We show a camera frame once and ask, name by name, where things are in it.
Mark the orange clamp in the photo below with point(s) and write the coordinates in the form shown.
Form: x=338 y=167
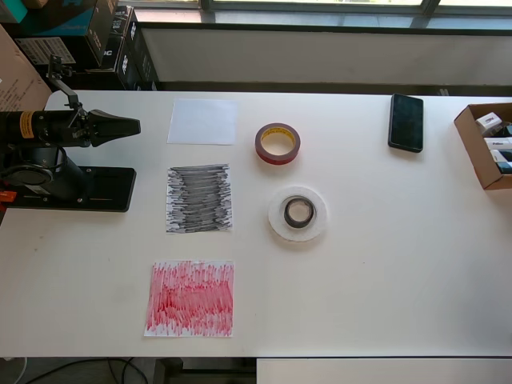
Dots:
x=6 y=196

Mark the black and white small box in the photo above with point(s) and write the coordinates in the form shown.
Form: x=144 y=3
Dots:
x=502 y=162

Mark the cardboard box with shipping label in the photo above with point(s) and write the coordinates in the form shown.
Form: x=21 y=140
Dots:
x=16 y=80

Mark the white box with black lettering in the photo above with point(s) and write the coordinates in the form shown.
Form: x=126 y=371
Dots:
x=498 y=142

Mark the dark window frame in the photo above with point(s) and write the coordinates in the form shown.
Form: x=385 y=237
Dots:
x=431 y=6

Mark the red scribbled paper sheet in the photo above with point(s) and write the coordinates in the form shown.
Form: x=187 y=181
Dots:
x=190 y=300

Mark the black box with white label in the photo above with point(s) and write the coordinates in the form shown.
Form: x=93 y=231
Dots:
x=44 y=52

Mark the black monitor box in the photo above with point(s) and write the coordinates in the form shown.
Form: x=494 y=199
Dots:
x=140 y=60

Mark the black scribbled paper sheet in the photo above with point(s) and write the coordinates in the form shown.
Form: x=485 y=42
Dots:
x=200 y=200

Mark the small dark box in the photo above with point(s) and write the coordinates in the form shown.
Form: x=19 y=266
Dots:
x=506 y=130

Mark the teal product box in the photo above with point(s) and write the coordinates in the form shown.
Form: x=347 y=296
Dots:
x=60 y=26

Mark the wide white tape roll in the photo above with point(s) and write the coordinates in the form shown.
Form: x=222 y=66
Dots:
x=320 y=214

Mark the red tape roll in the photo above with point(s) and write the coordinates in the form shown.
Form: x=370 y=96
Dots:
x=276 y=158

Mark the small black tape roll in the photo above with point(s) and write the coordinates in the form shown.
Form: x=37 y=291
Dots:
x=298 y=227

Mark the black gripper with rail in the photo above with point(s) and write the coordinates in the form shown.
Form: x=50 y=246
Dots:
x=82 y=132

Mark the plain white paper sheet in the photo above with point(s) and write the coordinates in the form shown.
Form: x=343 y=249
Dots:
x=202 y=122

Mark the tall black printed box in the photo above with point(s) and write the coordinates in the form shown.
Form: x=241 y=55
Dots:
x=114 y=40

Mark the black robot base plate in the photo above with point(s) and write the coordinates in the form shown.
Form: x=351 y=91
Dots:
x=112 y=188

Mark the open brown cardboard box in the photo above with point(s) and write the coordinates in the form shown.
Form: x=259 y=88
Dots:
x=472 y=152

